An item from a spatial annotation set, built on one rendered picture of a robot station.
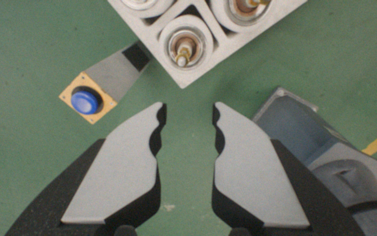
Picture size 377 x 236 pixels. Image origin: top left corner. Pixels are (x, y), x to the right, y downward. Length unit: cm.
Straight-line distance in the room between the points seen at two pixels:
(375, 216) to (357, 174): 8
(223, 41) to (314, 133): 31
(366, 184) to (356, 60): 43
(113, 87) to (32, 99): 58
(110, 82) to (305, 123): 48
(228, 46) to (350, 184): 37
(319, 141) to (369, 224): 17
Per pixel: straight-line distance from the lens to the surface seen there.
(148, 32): 40
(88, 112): 32
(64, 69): 74
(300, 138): 52
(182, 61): 23
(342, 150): 48
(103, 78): 33
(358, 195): 47
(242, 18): 32
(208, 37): 32
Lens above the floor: 57
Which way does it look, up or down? 58 degrees down
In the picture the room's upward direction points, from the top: 177 degrees counter-clockwise
